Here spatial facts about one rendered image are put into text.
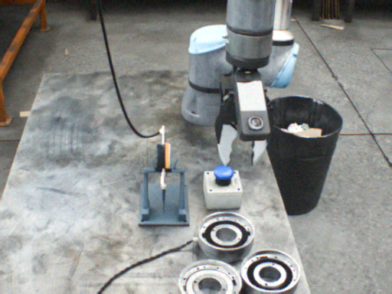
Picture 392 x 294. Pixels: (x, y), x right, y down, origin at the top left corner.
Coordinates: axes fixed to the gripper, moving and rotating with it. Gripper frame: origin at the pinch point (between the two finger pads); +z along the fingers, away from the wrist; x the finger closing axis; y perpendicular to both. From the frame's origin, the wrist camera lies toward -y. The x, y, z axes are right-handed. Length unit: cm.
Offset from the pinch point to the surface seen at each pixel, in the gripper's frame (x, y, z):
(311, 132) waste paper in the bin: -50, 103, 61
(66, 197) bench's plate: 33.7, 10.6, 16.3
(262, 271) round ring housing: -3.3, -13.4, 14.4
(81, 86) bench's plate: 35, 61, 16
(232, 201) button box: -0.4, 6.2, 14.3
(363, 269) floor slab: -67, 56, 96
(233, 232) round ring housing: 0.5, -3.2, 14.0
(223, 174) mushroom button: 1.4, 8.2, 9.0
